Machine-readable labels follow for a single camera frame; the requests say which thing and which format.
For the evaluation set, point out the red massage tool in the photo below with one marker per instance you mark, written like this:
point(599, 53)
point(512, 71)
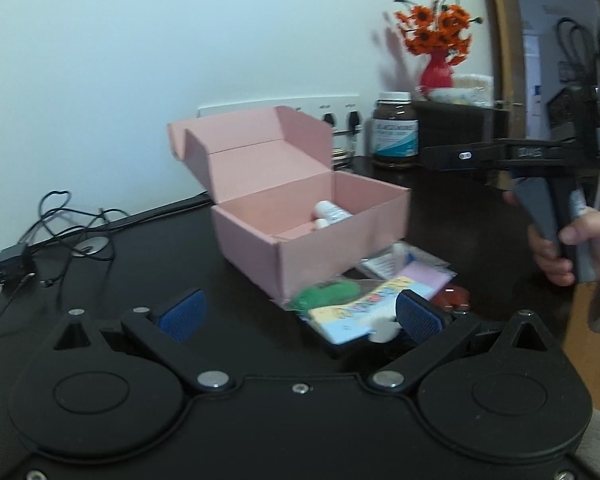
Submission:
point(452, 298)

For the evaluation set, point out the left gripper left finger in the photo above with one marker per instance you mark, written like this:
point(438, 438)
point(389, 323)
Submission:
point(163, 332)

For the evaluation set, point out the silver desk grommet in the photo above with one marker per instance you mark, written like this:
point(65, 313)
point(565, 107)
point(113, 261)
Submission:
point(91, 246)

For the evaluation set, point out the white cream tube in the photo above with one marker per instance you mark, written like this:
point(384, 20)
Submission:
point(330, 212)

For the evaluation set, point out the black plug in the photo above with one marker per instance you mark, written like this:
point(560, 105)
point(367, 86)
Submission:
point(331, 120)
point(354, 127)

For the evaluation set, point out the pink cardboard box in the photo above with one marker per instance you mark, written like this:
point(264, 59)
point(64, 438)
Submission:
point(265, 170)

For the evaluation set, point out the cotton swab box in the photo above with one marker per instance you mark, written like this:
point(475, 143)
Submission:
point(466, 89)

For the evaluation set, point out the orange flowers red vase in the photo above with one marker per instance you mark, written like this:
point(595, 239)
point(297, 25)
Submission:
point(439, 31)

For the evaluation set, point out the white red glue tube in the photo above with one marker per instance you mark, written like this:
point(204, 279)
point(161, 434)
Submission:
point(320, 223)

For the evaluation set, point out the colourful card package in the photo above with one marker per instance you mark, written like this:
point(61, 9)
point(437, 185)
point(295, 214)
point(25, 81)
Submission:
point(343, 311)

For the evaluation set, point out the clear plastic bag kit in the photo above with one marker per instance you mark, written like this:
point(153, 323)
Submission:
point(390, 261)

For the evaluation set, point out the brown supplement bottle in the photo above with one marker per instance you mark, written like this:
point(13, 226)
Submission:
point(395, 130)

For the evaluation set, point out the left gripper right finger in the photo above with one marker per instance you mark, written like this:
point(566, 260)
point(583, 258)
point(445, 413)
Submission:
point(437, 336)

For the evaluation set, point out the white wall socket strip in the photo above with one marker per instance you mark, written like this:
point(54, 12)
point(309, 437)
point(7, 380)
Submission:
point(316, 106)

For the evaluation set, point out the person right hand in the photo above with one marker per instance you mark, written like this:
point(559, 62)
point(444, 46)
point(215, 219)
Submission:
point(583, 230)

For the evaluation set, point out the black power adapter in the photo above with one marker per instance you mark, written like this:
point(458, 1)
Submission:
point(16, 263)

